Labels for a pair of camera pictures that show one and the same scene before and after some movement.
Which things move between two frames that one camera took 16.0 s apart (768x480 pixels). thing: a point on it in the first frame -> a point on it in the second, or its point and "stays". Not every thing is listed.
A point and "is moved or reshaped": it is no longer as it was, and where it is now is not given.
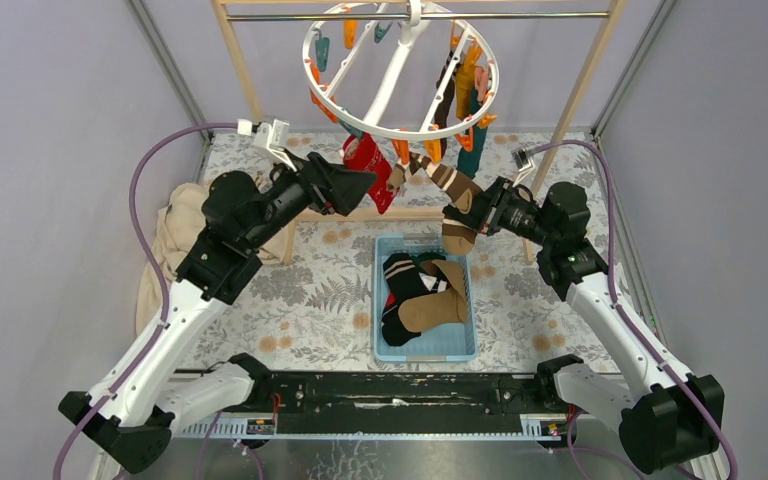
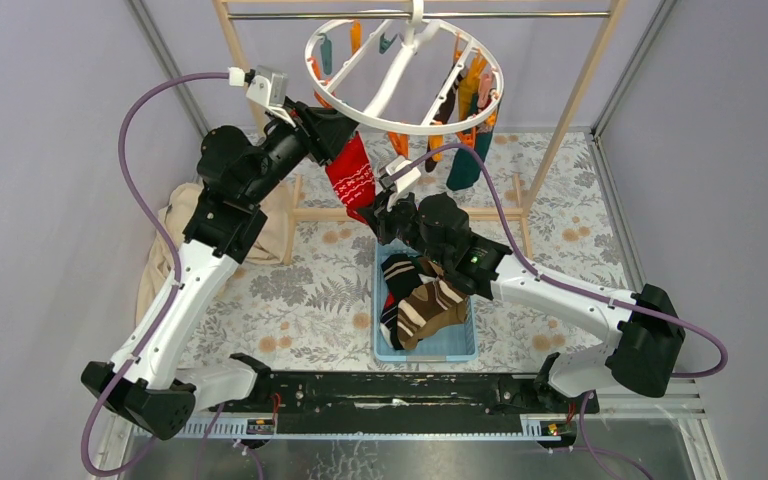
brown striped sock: x=457 y=191 -> x=428 y=306
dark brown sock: x=447 y=104 -> x=431 y=164
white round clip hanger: x=399 y=136 is moved or reshaped
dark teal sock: x=469 y=163 stays
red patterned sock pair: x=359 y=152 is moved or reshaped
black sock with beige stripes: x=403 y=278 stays
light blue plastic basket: x=453 y=342 stays
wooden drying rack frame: x=557 y=148 stays
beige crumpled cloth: x=178 y=226 stays
